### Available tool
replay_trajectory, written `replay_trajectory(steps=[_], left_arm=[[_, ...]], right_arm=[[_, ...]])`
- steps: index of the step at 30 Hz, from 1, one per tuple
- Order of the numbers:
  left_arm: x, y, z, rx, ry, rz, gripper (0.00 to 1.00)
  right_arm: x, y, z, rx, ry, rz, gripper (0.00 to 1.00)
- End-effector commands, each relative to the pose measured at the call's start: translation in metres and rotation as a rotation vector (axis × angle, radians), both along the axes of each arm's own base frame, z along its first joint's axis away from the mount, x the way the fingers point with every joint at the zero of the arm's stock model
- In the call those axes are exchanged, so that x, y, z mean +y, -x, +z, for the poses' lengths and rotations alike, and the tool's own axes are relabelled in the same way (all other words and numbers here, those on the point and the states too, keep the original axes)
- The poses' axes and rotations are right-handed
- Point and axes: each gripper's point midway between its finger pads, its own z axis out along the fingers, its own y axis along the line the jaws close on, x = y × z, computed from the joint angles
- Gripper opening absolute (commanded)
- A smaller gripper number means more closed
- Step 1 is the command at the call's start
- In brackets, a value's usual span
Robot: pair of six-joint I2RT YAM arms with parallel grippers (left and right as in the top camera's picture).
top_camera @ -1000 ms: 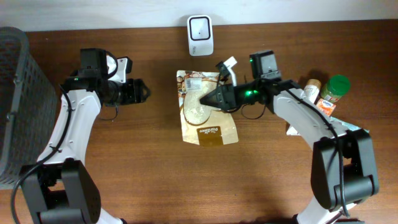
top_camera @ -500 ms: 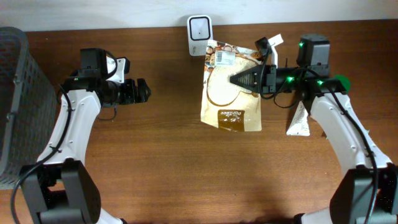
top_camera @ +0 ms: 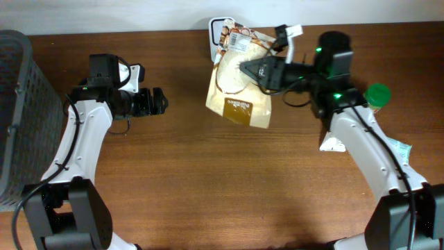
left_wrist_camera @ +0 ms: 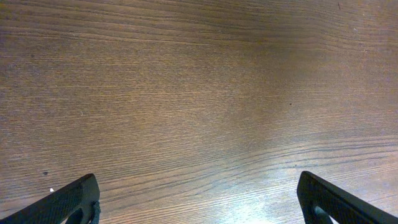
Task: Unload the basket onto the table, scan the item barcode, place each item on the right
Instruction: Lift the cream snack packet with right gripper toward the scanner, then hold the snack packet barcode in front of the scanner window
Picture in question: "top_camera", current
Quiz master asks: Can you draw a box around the beige snack bag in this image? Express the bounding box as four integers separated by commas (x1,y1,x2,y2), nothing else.
205,18,275,128

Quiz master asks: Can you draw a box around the white cosmetic tube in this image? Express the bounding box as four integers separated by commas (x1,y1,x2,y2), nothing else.
319,132,346,152

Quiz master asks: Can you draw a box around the green lid jar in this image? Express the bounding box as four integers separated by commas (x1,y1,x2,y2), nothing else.
364,83,391,113

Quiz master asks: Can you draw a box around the teal wipes packet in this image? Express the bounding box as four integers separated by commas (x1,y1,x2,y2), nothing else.
388,137,412,164

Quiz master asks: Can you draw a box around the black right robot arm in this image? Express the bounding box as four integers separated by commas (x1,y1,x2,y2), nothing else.
240,31,443,249

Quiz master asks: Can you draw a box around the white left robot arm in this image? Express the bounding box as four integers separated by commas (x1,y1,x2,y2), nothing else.
11,53,169,249

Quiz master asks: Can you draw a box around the white barcode scanner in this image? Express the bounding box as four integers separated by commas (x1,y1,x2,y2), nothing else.
208,17,235,62

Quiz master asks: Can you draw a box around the dark grey mesh basket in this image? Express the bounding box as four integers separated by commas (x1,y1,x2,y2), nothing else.
1,30,63,212

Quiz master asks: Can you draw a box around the black left camera cable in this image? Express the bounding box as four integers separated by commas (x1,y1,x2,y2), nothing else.
108,116,132,135

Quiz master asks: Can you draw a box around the black camera cable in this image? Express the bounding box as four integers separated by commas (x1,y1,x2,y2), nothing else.
258,24,313,108
108,116,132,135

